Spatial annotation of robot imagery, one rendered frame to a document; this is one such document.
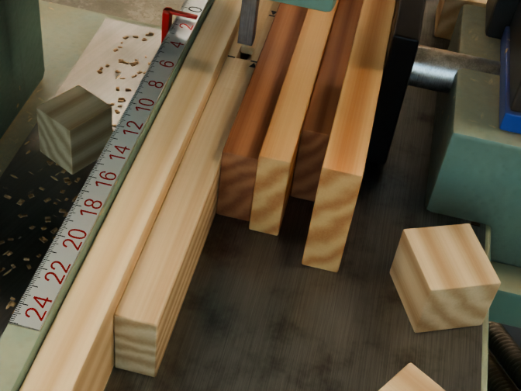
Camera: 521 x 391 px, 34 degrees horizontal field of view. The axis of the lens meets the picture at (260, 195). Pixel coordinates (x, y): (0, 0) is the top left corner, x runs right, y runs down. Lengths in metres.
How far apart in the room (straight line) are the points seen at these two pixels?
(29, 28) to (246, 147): 0.28
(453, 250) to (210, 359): 0.13
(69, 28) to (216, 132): 0.35
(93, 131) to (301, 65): 0.20
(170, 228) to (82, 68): 0.35
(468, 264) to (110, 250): 0.17
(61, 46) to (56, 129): 0.16
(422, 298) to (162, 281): 0.13
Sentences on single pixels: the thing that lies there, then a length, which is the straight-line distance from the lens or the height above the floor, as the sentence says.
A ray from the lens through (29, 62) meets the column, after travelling 0.69.
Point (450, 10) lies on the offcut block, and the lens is 0.64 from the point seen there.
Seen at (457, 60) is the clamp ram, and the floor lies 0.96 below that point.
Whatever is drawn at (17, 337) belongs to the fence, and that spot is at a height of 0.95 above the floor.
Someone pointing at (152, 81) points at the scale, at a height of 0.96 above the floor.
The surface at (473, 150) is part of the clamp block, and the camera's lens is 0.47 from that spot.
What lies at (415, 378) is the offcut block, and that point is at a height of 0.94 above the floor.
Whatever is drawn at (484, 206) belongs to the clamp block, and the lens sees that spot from 0.50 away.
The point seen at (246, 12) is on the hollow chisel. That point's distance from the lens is 0.50.
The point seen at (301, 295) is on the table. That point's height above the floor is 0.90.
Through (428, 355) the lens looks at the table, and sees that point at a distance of 0.44.
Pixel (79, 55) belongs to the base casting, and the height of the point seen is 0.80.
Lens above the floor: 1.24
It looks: 44 degrees down
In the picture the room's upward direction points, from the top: 9 degrees clockwise
